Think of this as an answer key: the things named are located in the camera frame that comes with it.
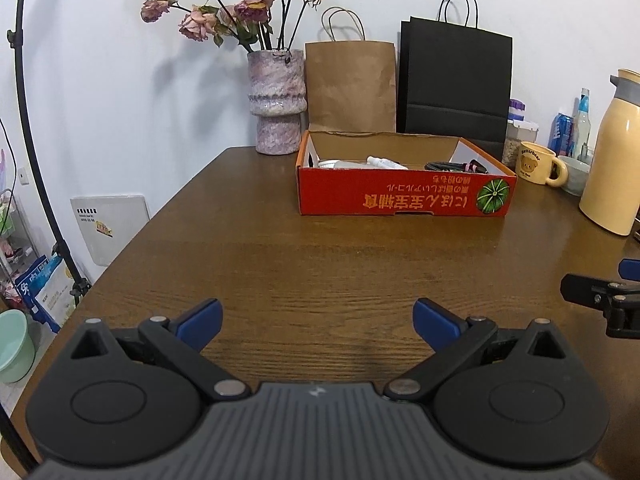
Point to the clear bottle blue cap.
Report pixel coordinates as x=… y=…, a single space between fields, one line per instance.
x=582 y=120

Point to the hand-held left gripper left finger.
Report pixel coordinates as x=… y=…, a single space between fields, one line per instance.
x=202 y=320

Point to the clear cotton swab box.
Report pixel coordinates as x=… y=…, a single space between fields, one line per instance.
x=340 y=164

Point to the black light stand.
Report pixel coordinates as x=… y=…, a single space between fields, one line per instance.
x=25 y=135

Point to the black paper bag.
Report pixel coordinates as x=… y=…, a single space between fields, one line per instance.
x=455 y=75

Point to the yellow thermos jug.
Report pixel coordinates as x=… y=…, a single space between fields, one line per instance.
x=615 y=170

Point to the yellow bear mug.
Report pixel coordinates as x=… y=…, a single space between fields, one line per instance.
x=532 y=165

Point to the green plastic basin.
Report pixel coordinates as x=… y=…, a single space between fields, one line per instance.
x=15 y=345

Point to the purple white small container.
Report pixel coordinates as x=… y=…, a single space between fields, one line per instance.
x=516 y=110

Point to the red cardboard box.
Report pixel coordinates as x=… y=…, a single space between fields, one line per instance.
x=350 y=192

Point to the pink marbled vase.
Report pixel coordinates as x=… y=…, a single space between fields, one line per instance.
x=275 y=95

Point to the small white cup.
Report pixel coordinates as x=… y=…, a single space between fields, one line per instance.
x=575 y=175

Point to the blue white package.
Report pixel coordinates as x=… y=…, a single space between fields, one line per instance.
x=47 y=290

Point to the clear food jar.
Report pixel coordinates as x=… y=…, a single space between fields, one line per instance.
x=515 y=137

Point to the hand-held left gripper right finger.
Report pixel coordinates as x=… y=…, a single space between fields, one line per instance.
x=434 y=322

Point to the blue drink can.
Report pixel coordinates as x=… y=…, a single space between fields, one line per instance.
x=562 y=135

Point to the brown paper bag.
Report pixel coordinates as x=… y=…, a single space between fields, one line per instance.
x=350 y=85

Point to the dried rose bouquet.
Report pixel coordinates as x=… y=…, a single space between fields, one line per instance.
x=250 y=0

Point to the white spray bottle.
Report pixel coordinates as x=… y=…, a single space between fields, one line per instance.
x=385 y=162

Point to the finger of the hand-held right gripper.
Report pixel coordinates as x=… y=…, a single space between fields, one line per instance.
x=631 y=267
x=580 y=287

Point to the black tripod leg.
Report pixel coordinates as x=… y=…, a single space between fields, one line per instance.
x=15 y=440

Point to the white flat panel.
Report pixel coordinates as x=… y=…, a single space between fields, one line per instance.
x=107 y=230

